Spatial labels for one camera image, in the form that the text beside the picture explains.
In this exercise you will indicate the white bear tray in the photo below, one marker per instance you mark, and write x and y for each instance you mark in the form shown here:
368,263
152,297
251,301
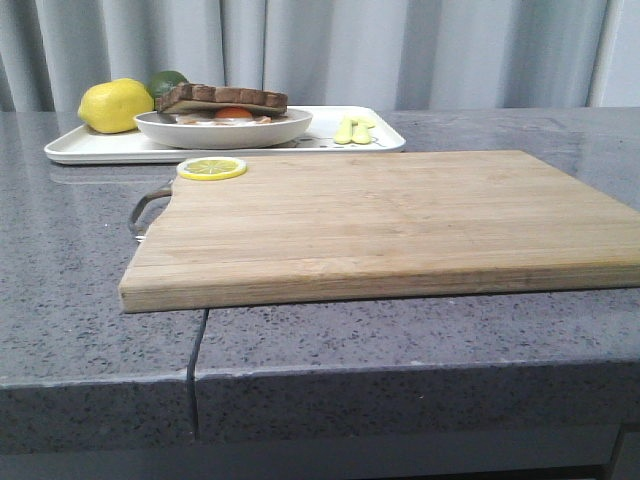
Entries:
83,146

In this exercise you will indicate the wooden cutting board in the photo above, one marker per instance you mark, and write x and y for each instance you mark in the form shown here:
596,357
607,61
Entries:
334,227

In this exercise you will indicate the green lime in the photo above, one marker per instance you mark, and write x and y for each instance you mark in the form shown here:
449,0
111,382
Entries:
163,81

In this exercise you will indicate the white round plate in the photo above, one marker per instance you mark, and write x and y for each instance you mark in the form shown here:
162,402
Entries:
284,128

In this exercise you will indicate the lemon slice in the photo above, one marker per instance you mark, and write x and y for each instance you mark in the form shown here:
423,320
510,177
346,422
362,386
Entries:
211,168

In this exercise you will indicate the grey curtain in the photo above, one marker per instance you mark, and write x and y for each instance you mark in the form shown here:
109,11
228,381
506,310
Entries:
389,55

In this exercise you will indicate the bread slice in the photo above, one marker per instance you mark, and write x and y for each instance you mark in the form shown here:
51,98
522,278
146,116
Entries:
184,119
187,97

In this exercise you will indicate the fried egg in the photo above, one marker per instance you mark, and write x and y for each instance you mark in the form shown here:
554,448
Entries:
234,116

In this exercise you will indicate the yellow lemon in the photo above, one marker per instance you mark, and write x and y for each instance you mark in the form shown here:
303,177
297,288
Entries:
111,107

